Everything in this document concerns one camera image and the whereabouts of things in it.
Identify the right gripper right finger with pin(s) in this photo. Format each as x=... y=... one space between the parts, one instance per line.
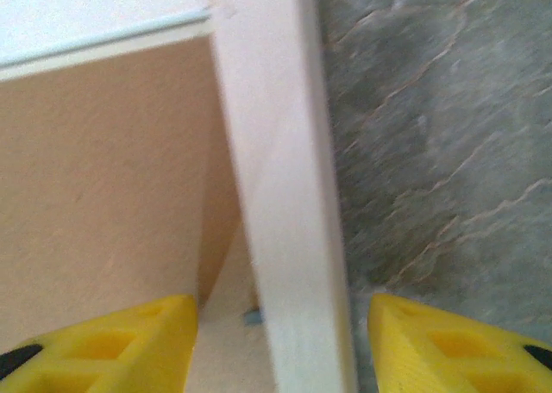
x=457 y=358

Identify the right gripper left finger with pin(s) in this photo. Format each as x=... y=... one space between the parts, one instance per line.
x=95 y=358

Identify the white wooden picture frame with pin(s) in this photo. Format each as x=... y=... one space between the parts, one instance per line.
x=280 y=151

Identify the small metal frame tab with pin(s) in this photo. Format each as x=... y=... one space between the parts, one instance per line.
x=253 y=316

